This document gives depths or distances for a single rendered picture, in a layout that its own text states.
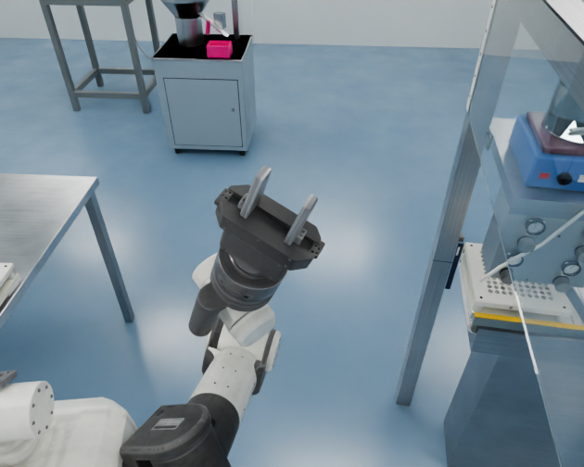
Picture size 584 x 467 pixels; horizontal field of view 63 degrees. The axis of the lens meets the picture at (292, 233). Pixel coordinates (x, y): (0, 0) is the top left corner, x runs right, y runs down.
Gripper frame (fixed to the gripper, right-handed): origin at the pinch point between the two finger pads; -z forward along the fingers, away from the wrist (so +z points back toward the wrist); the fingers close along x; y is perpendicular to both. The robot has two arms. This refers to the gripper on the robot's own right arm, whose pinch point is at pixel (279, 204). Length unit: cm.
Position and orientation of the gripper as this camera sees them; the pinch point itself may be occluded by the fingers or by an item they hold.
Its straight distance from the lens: 48.7
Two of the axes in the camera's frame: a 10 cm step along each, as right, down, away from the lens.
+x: -8.5, -5.3, 0.4
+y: 4.4, -6.7, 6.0
